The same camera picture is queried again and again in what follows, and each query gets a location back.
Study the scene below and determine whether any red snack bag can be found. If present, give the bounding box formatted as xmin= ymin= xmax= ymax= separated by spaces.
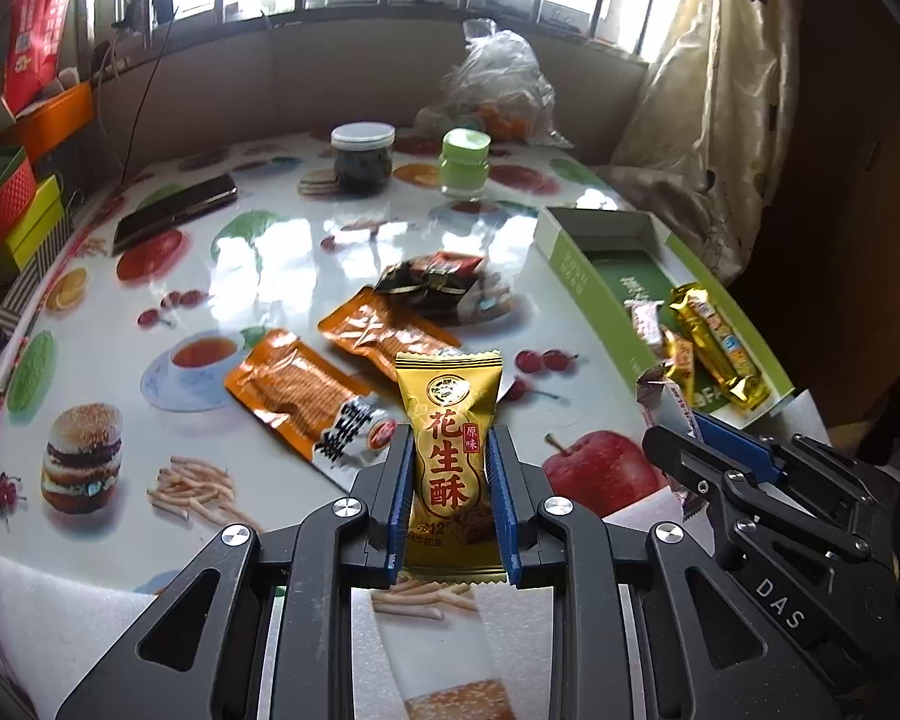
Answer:
xmin=2 ymin=0 xmax=69 ymax=115

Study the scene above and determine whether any clear plastic bag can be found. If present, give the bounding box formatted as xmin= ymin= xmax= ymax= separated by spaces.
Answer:
xmin=413 ymin=18 xmax=572 ymax=149

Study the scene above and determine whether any black smartphone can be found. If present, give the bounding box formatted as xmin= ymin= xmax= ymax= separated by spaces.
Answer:
xmin=112 ymin=174 xmax=238 ymax=255

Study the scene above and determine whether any orange box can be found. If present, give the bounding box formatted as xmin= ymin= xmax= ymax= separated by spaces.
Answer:
xmin=0 ymin=82 xmax=95 ymax=163

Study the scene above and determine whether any white foam sheet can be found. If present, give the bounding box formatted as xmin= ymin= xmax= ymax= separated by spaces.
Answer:
xmin=0 ymin=388 xmax=834 ymax=720

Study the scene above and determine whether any orange snack pouch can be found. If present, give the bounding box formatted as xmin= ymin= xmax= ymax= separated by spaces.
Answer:
xmin=317 ymin=286 xmax=461 ymax=380
xmin=224 ymin=330 xmax=398 ymax=489

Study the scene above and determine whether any dark jar white lid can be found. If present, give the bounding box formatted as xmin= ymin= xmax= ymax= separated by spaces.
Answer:
xmin=329 ymin=122 xmax=397 ymax=195

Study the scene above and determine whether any green glass jar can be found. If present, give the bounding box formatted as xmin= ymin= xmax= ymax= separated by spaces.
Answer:
xmin=437 ymin=127 xmax=493 ymax=200

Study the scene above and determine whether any green white gift box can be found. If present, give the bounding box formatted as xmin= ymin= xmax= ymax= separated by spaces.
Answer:
xmin=535 ymin=206 xmax=795 ymax=427

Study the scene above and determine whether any gold peanut candy packet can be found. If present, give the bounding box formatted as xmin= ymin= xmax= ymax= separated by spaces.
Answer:
xmin=395 ymin=349 xmax=504 ymax=582

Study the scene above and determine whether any beige patterned curtain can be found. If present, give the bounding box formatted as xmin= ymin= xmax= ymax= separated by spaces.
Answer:
xmin=596 ymin=0 xmax=803 ymax=283

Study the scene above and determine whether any red black snack packet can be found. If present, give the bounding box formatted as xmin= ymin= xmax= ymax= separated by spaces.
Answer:
xmin=374 ymin=250 xmax=484 ymax=316

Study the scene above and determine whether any pink white snack packet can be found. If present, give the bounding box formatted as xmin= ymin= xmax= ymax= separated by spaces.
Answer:
xmin=635 ymin=366 xmax=702 ymax=439

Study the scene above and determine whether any black cable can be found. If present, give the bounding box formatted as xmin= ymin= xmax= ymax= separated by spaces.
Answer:
xmin=115 ymin=0 xmax=182 ymax=189

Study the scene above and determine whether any yellow green box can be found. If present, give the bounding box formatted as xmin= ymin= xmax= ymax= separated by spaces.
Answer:
xmin=0 ymin=176 xmax=64 ymax=288

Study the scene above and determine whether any long gold snack bar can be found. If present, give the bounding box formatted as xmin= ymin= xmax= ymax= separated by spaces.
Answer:
xmin=670 ymin=283 xmax=770 ymax=411
xmin=662 ymin=327 xmax=696 ymax=406

